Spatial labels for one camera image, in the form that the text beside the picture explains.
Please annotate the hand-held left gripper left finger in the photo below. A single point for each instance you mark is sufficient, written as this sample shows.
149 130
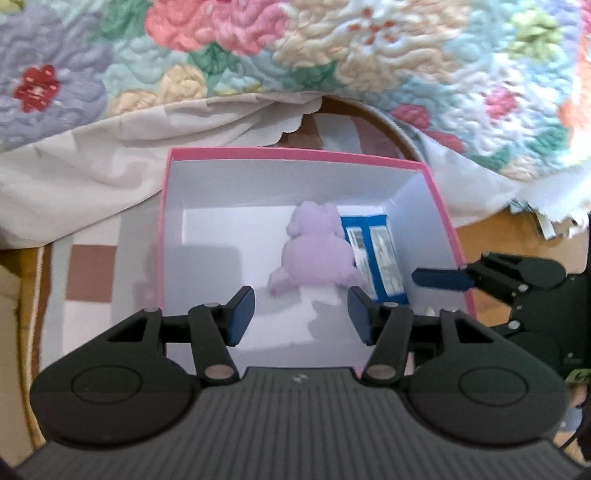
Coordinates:
241 316

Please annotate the pink cardboard box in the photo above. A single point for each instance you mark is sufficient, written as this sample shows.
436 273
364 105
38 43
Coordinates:
207 194

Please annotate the floral quilted bedspread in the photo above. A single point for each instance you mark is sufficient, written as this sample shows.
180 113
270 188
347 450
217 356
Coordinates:
323 50

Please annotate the white bed skirt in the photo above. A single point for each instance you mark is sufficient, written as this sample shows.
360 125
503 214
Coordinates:
92 161

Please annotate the crumpled white paper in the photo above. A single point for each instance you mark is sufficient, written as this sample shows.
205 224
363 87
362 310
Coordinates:
561 221

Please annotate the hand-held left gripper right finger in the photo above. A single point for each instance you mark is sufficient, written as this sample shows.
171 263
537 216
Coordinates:
360 316

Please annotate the purple plush toy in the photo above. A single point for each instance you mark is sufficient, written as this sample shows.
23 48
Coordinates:
314 254

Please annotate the blue and white packet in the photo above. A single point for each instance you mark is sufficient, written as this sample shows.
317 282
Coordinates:
381 258

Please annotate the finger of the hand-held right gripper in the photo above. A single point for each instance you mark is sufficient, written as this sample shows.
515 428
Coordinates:
441 278

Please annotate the checkered rug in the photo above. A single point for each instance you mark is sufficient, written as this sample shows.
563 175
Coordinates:
90 277

